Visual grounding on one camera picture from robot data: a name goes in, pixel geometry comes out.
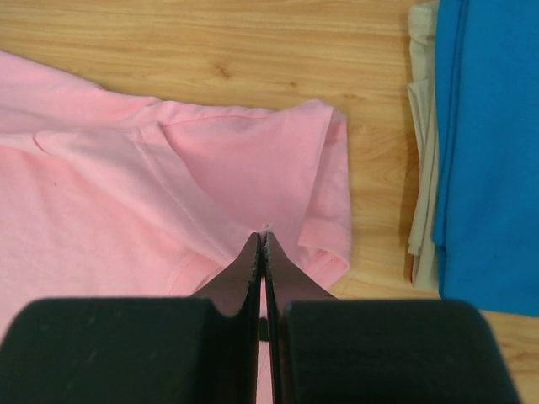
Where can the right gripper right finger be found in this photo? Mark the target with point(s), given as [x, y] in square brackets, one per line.
[326, 350]

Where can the blue folded t shirt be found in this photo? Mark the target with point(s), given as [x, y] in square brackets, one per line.
[486, 89]

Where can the pink t shirt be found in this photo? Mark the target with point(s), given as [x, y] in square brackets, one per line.
[110, 194]

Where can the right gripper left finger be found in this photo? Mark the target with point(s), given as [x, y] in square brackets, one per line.
[197, 349]

